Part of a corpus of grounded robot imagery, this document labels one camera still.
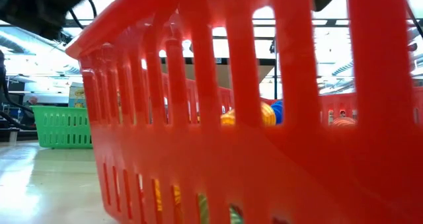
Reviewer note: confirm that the blue coil wristband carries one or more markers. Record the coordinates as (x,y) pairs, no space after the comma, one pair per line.
(279,113)

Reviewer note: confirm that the green coil wristband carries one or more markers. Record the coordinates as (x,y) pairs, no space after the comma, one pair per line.
(203,210)

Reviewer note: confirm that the red plastic basket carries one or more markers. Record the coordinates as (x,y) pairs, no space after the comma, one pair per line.
(297,168)

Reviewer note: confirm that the crayon box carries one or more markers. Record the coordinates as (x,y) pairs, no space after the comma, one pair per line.
(77,95)

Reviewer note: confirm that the green plastic basket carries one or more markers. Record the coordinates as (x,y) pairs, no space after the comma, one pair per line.
(59,128)

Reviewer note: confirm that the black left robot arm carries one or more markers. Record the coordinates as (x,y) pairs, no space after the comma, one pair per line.
(33,6)

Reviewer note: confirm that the person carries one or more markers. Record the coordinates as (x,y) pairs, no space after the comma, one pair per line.
(32,101)

